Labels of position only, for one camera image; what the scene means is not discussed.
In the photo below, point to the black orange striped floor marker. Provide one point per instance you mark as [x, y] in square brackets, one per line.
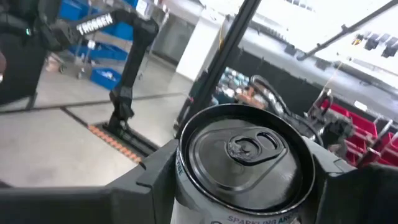
[115, 144]

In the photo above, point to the orange shop vacuum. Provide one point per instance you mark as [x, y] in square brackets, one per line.
[250, 98]

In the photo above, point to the blue storage bin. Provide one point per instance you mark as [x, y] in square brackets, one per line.
[70, 9]
[122, 31]
[105, 53]
[105, 79]

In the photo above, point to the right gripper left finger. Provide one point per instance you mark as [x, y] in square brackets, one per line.
[93, 205]

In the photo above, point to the dark metal machine part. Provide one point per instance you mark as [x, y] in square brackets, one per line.
[335, 127]

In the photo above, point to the red storage bin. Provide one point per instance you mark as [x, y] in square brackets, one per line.
[360, 121]
[385, 155]

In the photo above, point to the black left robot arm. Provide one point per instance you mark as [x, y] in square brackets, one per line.
[136, 56]

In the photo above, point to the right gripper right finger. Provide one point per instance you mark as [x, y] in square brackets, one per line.
[357, 199]

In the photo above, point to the white Celsius can blue band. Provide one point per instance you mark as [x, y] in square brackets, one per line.
[242, 174]

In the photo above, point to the black table frame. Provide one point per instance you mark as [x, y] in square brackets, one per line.
[217, 62]

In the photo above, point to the black overhead bar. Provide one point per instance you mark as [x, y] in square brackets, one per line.
[342, 29]

